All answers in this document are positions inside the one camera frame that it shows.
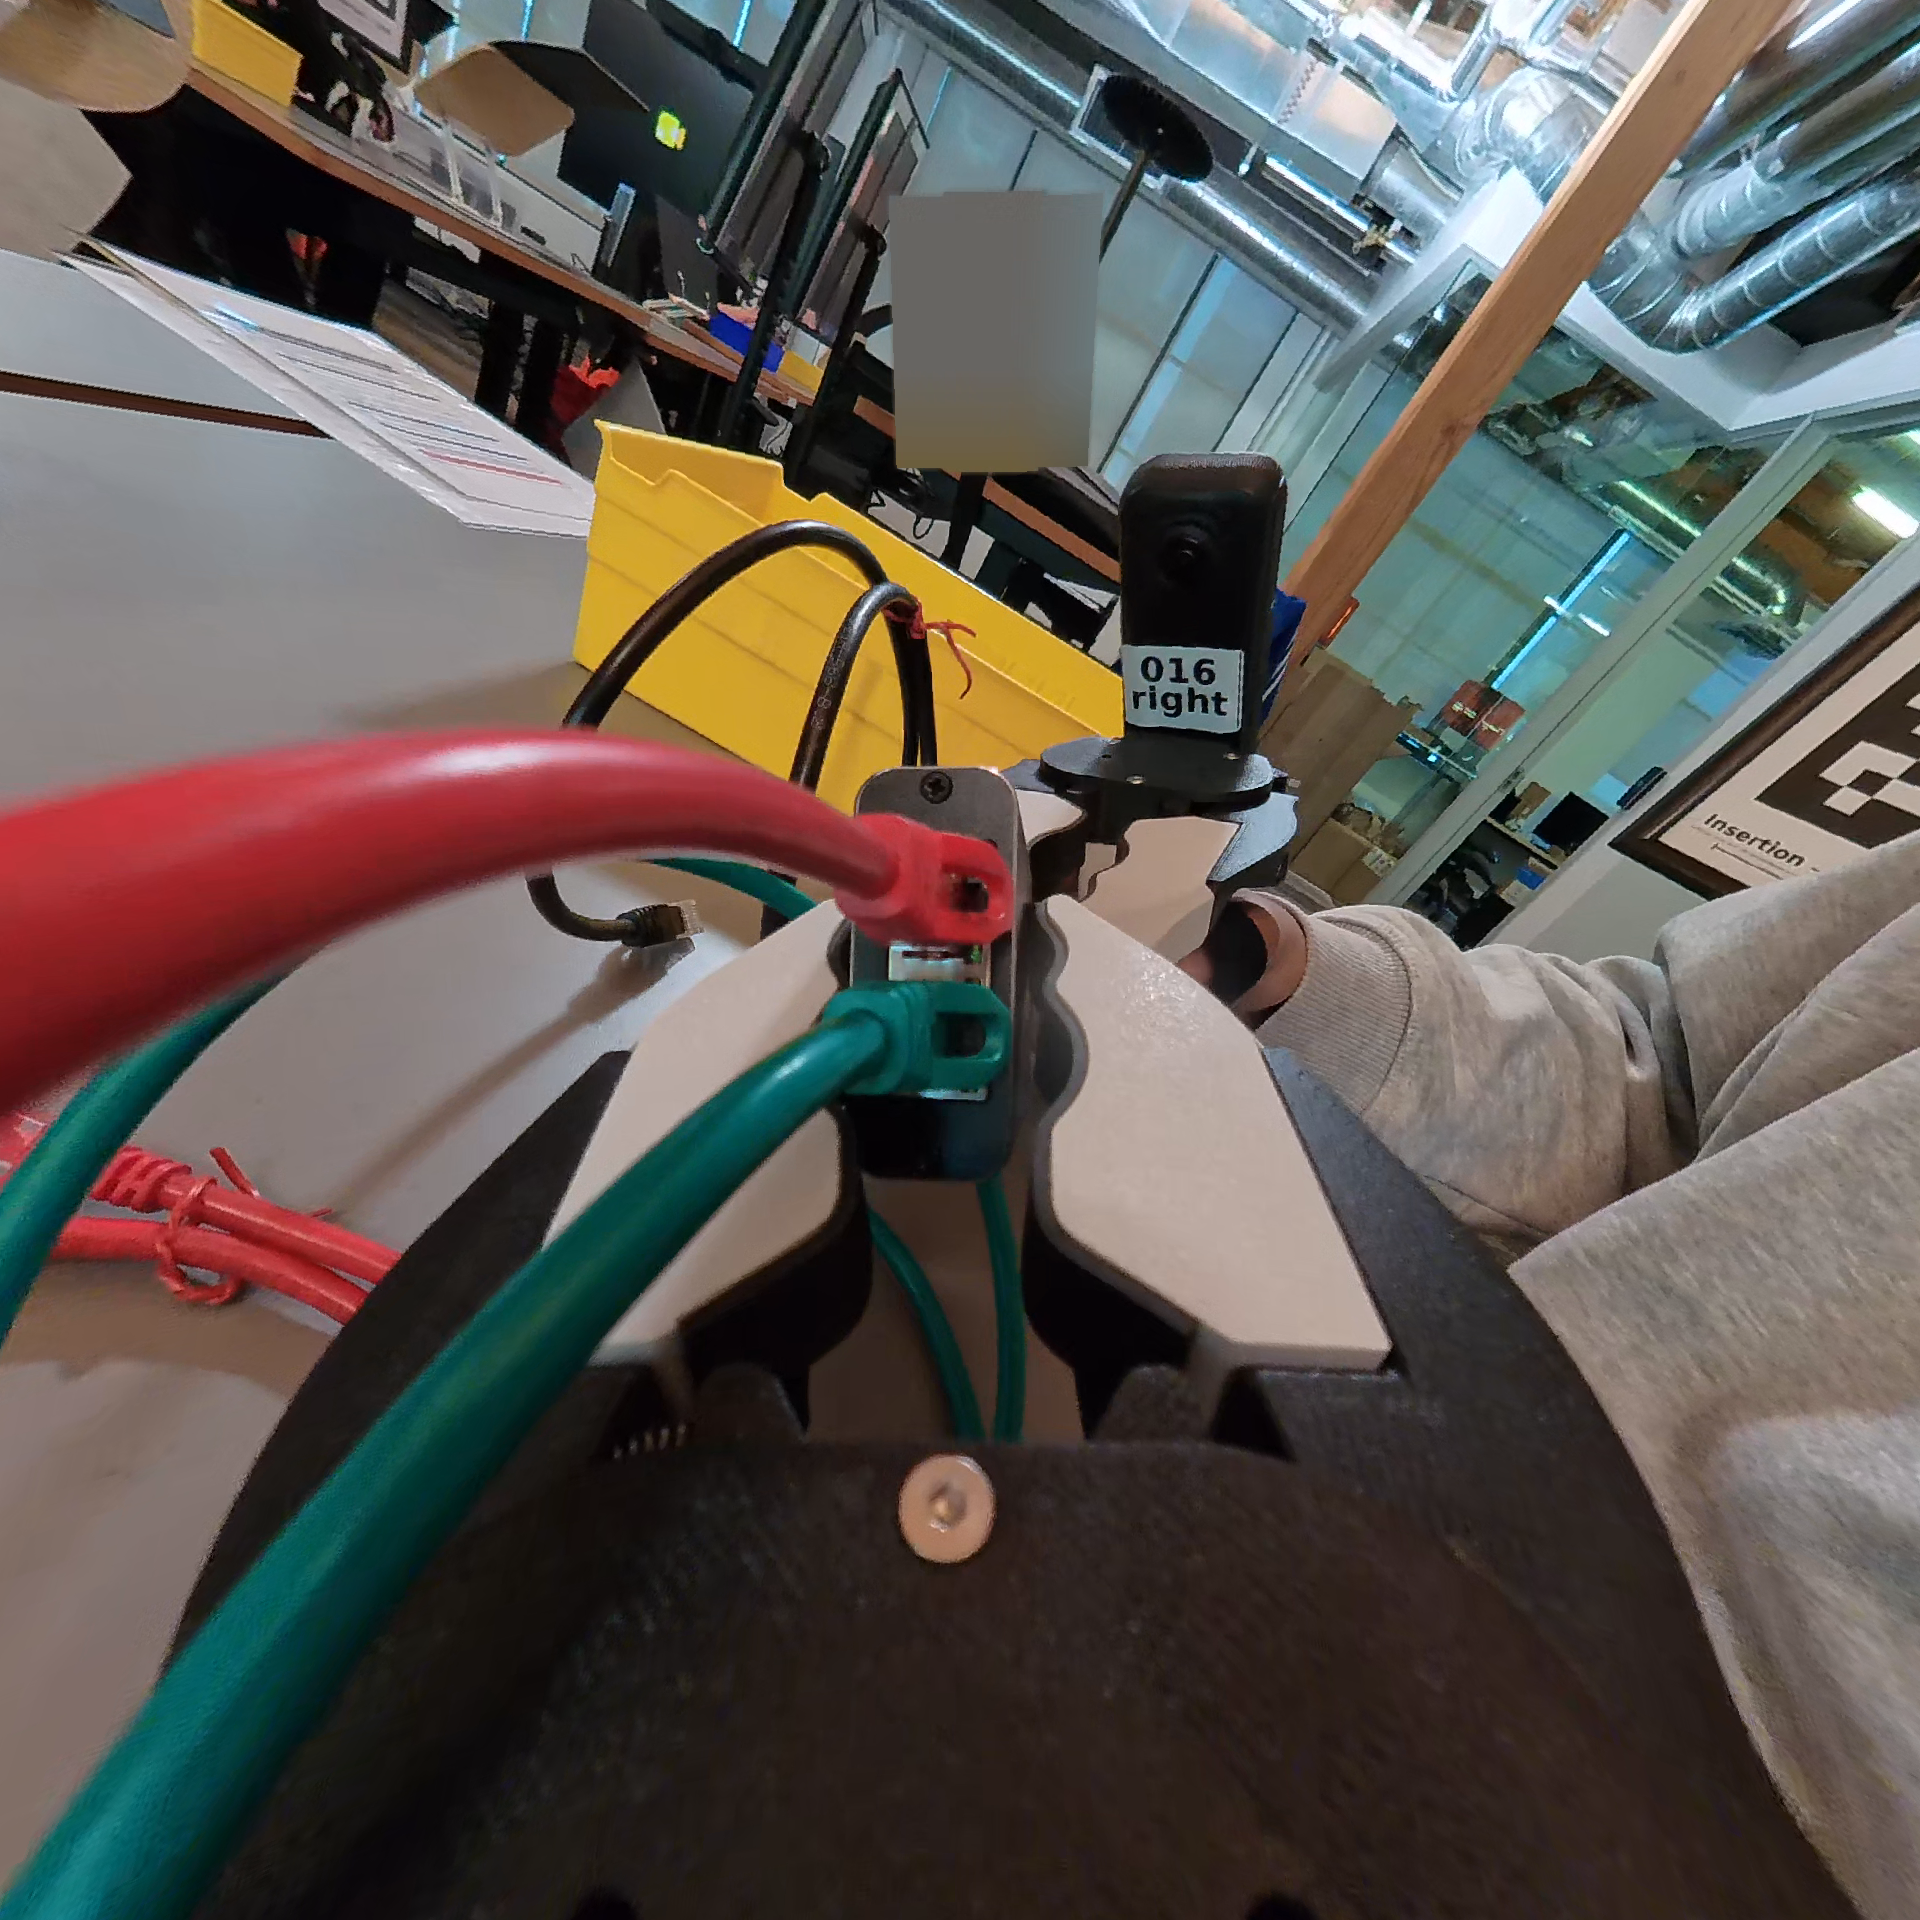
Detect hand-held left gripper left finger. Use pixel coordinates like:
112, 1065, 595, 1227
543, 913, 876, 1419

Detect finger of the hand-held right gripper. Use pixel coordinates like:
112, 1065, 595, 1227
1016, 787, 1124, 905
1100, 815, 1222, 975

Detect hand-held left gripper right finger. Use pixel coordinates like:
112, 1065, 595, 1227
1024, 891, 1402, 1424

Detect black network cable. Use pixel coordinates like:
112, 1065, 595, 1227
526, 520, 981, 952

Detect black port block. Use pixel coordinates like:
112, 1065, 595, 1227
844, 762, 1034, 1181

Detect red network cable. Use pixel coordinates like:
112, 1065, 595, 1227
0, 730, 1012, 1332

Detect yellow plastic bin black divider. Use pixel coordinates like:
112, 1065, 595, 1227
574, 421, 1128, 771

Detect green network cable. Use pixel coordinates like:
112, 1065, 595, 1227
0, 855, 1034, 1920

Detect person's right hand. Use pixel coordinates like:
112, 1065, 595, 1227
1242, 896, 1311, 1028

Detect black pole with round disc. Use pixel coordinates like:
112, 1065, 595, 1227
1084, 66, 1216, 260

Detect black monitor back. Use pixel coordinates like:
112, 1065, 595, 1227
702, 0, 842, 362
802, 66, 910, 452

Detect framed marker poster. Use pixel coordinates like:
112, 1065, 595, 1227
1608, 609, 1920, 905

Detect silver ventilation ducts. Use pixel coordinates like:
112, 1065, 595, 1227
901, 0, 1920, 355

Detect printed paper sheet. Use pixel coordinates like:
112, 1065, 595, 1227
64, 245, 602, 540

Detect black monitor green sticker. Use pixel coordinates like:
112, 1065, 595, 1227
557, 0, 758, 219

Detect wooden workbench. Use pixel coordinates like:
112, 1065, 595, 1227
181, 66, 1126, 588

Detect yellow storage bin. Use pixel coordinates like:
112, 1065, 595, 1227
192, 0, 303, 111

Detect wooden post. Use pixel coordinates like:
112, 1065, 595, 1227
1285, 0, 1807, 619

